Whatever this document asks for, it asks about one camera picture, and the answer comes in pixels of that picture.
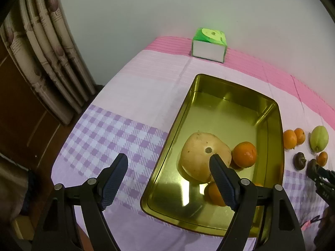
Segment pink and purple checked tablecloth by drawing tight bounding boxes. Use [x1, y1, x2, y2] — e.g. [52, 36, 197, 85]
[51, 35, 335, 251]

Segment gold metal tin tray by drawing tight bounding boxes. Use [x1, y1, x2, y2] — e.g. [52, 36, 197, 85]
[140, 74, 285, 238]

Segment beige patterned curtain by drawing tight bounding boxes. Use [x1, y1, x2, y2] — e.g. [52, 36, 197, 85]
[0, 0, 97, 126]

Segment brown wooden cabinet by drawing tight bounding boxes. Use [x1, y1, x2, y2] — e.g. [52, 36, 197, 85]
[0, 40, 104, 251]

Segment pink cord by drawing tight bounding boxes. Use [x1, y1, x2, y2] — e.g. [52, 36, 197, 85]
[301, 216, 321, 231]

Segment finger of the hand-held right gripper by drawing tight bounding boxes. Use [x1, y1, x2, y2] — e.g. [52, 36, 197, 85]
[315, 180, 335, 205]
[307, 162, 335, 182]

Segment yellow pear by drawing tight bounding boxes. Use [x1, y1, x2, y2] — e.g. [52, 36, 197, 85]
[180, 132, 232, 184]

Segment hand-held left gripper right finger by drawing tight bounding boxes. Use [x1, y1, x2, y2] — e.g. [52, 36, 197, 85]
[209, 154, 307, 251]

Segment green tissue box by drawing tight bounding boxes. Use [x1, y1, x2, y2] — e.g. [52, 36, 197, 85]
[192, 27, 227, 64]

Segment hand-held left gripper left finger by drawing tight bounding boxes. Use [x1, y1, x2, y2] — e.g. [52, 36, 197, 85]
[31, 153, 129, 251]

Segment large orange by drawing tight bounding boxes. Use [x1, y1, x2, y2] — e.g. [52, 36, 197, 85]
[232, 141, 258, 168]

